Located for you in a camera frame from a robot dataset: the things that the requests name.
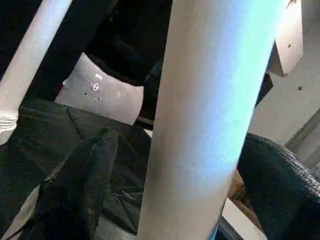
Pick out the white plastic table leg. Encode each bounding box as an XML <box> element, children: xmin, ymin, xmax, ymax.
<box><xmin>0</xmin><ymin>0</ymin><xmax>74</xmax><ymax>146</ymax></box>
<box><xmin>136</xmin><ymin>0</ymin><xmax>292</xmax><ymax>240</ymax></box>

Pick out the white cushion with badge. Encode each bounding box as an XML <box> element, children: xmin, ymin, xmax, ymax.
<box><xmin>54</xmin><ymin>52</ymin><xmax>146</xmax><ymax>126</ymax></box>

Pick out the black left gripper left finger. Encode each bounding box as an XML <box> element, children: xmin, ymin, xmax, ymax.
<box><xmin>17</xmin><ymin>127</ymin><xmax>120</xmax><ymax>240</ymax></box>

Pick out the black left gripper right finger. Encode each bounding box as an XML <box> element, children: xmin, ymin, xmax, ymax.
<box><xmin>236</xmin><ymin>132</ymin><xmax>320</xmax><ymax>240</ymax></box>

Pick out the beige wall fixture box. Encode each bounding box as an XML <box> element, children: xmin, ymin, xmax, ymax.
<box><xmin>267</xmin><ymin>0</ymin><xmax>306</xmax><ymax>78</ymax></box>

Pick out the white flat board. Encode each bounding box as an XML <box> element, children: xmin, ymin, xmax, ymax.
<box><xmin>220</xmin><ymin>197</ymin><xmax>268</xmax><ymax>240</ymax></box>

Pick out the black work mat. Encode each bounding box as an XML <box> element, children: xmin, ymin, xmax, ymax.
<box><xmin>0</xmin><ymin>97</ymin><xmax>153</xmax><ymax>236</ymax></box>

